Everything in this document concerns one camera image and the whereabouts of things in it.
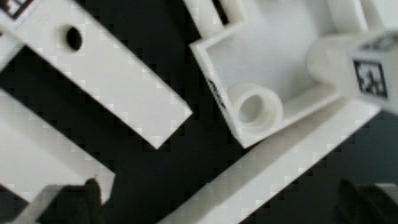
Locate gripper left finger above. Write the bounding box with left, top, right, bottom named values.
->
left=10, top=177, right=106, bottom=224

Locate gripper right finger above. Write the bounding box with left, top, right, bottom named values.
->
left=332, top=179, right=398, bottom=224

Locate white chair leg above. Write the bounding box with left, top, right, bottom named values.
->
left=305, top=30, right=398, bottom=116

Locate white chair seat block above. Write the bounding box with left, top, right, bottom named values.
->
left=183, top=0, right=380, bottom=150

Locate white long side rail back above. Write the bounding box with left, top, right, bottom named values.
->
left=0, top=0, right=192, bottom=147

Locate white long side rail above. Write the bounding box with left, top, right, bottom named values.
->
left=0, top=90, right=115, bottom=202
left=0, top=0, right=192, bottom=147

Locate white long side rail front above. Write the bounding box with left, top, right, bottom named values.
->
left=0, top=90, right=115, bottom=202

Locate white front fence rail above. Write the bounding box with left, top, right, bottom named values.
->
left=158, top=99, right=380, bottom=224

